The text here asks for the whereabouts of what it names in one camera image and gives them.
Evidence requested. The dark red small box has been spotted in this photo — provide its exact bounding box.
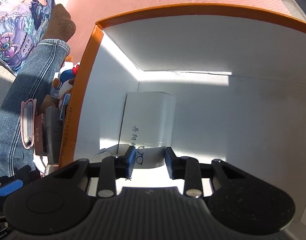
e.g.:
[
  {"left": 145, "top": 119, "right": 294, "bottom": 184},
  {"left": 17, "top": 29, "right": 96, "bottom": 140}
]
[{"left": 34, "top": 114, "right": 47, "bottom": 156}]

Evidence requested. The brown cardboard box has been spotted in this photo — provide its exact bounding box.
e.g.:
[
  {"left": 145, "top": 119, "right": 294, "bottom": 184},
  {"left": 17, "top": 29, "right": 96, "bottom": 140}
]
[{"left": 37, "top": 95, "right": 59, "bottom": 115}]

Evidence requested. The donald duck plush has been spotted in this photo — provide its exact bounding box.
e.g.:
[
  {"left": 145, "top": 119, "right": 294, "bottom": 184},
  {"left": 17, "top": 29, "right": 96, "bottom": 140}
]
[{"left": 52, "top": 55, "right": 80, "bottom": 99}]

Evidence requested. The pink notebook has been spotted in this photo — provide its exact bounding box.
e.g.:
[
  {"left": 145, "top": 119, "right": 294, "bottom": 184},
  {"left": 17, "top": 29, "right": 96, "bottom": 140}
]
[{"left": 20, "top": 99, "right": 37, "bottom": 149}]

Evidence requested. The black box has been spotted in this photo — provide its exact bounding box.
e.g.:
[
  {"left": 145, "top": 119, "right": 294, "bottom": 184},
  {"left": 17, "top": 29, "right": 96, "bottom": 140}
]
[{"left": 45, "top": 106, "right": 63, "bottom": 165}]

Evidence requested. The orange storage box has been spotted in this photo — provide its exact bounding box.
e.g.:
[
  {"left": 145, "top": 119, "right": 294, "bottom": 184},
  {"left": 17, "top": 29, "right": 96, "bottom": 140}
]
[{"left": 60, "top": 4, "right": 306, "bottom": 220}]

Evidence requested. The blue jeans leg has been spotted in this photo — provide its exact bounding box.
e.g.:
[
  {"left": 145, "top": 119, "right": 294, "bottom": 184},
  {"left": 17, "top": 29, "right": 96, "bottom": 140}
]
[{"left": 0, "top": 38, "right": 70, "bottom": 177}]

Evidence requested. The brown sock foot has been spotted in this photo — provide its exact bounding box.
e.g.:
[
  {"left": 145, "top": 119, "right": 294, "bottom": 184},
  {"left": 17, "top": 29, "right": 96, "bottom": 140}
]
[{"left": 42, "top": 4, "right": 76, "bottom": 42}]

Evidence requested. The anime print pillow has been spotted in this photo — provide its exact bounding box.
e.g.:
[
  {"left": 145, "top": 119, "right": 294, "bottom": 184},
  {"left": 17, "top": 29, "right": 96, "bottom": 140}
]
[{"left": 0, "top": 0, "right": 55, "bottom": 76}]

